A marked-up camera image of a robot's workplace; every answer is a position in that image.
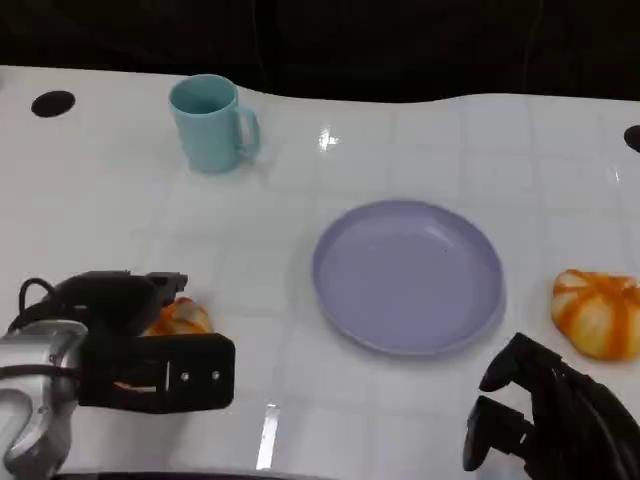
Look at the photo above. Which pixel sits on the black round table grommet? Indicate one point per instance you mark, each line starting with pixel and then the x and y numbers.
pixel 53 104
pixel 633 138

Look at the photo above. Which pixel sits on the lilac plate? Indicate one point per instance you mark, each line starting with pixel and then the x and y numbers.
pixel 407 280

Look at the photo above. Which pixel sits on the pale green mug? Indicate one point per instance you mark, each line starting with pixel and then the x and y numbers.
pixel 207 135

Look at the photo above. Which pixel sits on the orange and white bread roll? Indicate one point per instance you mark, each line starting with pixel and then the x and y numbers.
pixel 187 320
pixel 600 315

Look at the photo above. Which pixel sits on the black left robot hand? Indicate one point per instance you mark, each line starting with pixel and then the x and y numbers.
pixel 115 300

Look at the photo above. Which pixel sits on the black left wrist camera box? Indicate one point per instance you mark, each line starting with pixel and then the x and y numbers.
pixel 200 375

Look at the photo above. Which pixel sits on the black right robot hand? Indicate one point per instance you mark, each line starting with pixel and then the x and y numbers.
pixel 575 430

